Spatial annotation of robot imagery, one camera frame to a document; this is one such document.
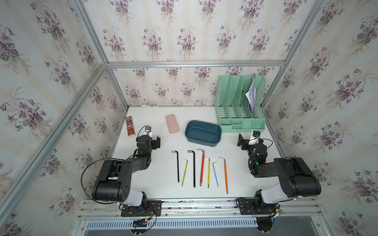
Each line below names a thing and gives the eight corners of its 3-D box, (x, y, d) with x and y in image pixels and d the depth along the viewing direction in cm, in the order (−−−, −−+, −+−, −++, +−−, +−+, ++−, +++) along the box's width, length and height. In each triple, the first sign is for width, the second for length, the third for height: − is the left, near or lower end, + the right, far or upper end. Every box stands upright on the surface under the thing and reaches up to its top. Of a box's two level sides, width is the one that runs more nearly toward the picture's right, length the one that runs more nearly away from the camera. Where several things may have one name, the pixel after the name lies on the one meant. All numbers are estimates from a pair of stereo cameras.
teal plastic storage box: (183, 142, 100) (183, 137, 96) (187, 123, 111) (187, 118, 106) (219, 147, 98) (220, 143, 93) (220, 128, 108) (221, 123, 104)
